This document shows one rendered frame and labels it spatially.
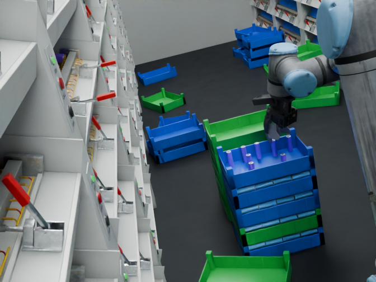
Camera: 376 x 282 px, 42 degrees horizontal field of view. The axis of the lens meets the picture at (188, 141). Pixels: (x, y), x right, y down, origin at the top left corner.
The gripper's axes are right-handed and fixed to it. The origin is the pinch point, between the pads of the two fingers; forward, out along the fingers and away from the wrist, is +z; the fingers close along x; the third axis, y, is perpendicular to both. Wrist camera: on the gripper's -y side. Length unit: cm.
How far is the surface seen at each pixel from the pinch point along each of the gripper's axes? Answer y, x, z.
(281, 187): 14.6, -11.1, 8.2
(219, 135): -31.8, 1.7, 16.4
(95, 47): -13, -58, -51
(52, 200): 51, -99, -65
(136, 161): -42, -34, 17
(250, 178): 8.3, -19.6, 3.5
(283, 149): 1.1, 4.9, 7.6
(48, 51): 38, -90, -78
